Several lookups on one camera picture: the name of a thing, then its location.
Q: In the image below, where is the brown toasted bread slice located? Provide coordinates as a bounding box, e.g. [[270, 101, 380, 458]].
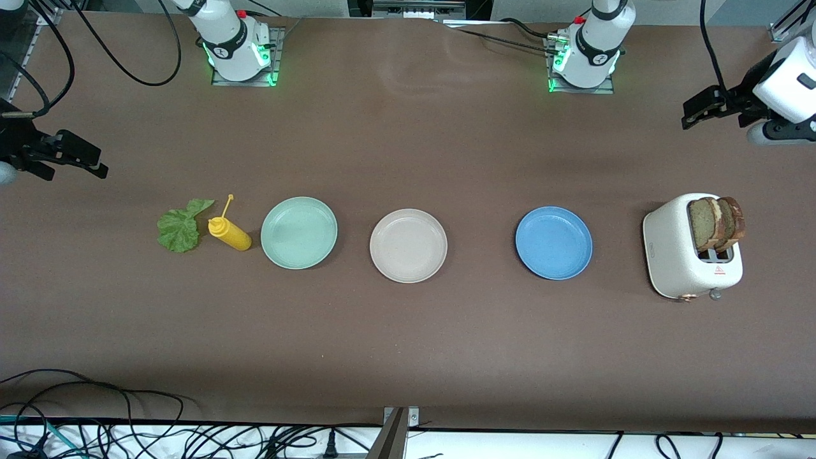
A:
[[715, 196, 747, 254], [688, 198, 724, 251]]

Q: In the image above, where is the green lettuce leaf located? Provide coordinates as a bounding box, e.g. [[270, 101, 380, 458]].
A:
[[157, 198, 215, 253]]

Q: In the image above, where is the yellow mustard squeeze bottle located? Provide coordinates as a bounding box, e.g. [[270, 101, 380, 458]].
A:
[[208, 194, 252, 252]]

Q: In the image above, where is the blue plate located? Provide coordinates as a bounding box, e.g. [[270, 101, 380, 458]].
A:
[[515, 205, 594, 281]]

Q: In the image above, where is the mint green plate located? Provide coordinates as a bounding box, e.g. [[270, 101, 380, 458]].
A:
[[260, 196, 339, 270]]

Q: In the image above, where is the beige plate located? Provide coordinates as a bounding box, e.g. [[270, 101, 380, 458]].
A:
[[369, 208, 448, 284]]

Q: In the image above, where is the short aluminium profile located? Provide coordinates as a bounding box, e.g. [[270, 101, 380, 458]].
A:
[[770, 0, 816, 43]]

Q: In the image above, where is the white two-slot toaster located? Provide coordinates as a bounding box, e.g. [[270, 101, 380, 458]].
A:
[[643, 193, 745, 302]]

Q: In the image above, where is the dark equipment rack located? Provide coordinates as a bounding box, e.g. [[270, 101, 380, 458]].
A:
[[347, 0, 493, 21]]

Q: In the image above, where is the grey metal beam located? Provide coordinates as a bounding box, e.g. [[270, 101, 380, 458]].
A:
[[367, 408, 409, 459]]

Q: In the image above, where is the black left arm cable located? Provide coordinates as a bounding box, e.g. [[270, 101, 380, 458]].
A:
[[699, 0, 731, 98]]

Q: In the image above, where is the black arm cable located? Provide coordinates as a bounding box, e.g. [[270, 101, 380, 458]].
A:
[[699, 0, 731, 98], [0, 0, 183, 119]]

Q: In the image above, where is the long aluminium frame profile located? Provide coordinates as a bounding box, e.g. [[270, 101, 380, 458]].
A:
[[10, 6, 64, 103]]

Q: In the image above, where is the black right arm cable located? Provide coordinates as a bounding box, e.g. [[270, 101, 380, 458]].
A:
[[0, 0, 183, 119]]

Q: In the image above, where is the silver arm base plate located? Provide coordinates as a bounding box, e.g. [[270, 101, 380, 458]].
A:
[[212, 27, 281, 87], [545, 35, 616, 95]]

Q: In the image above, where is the black base supply cable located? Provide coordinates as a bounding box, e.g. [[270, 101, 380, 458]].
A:
[[446, 18, 562, 57]]

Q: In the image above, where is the long black looped cable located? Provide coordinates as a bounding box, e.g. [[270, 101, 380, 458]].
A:
[[0, 368, 187, 425]]

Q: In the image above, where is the teal cable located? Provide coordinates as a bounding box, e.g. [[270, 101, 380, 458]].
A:
[[0, 414, 87, 459]]

